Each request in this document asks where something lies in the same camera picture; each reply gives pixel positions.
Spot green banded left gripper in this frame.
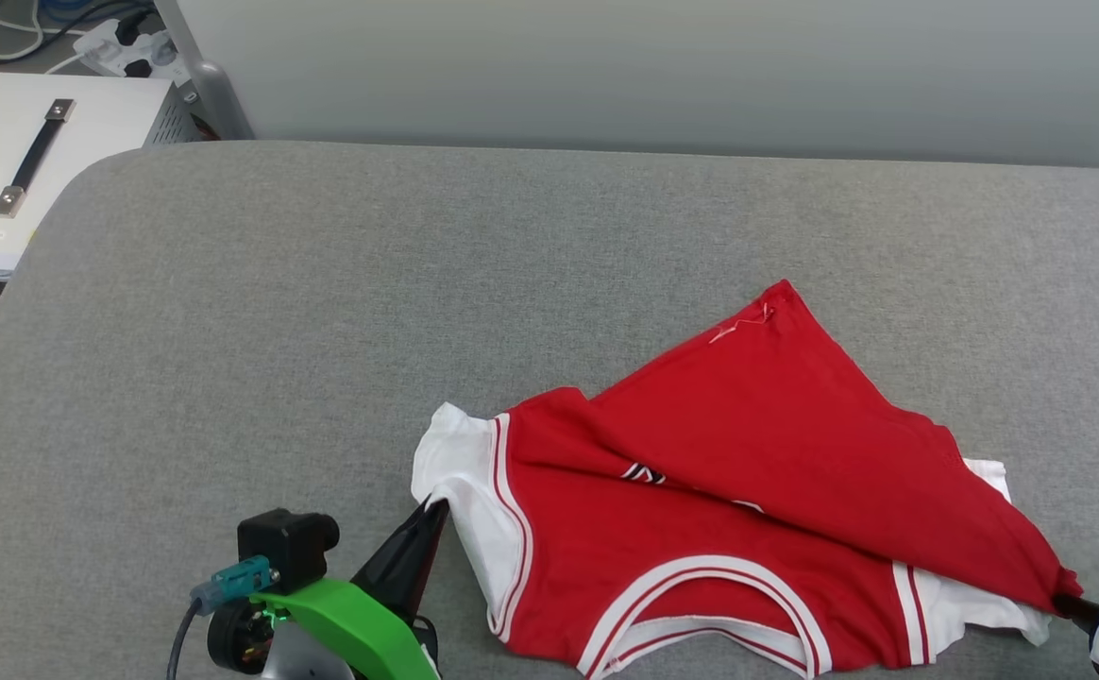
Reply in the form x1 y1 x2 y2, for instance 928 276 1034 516
252 498 450 680

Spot red and white jersey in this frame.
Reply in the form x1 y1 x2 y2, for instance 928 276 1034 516
411 279 1085 680

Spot white equipment case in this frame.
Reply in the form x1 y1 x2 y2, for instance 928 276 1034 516
0 73 203 339

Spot white power strip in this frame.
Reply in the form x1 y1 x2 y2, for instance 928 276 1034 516
72 15 194 87

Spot grey cable with teal connector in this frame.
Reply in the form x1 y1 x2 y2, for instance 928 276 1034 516
166 555 279 680

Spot grey metal post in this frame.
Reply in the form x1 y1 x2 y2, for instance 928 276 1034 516
154 0 255 142

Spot black case carry handle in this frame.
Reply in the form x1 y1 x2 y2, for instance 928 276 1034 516
0 98 77 218

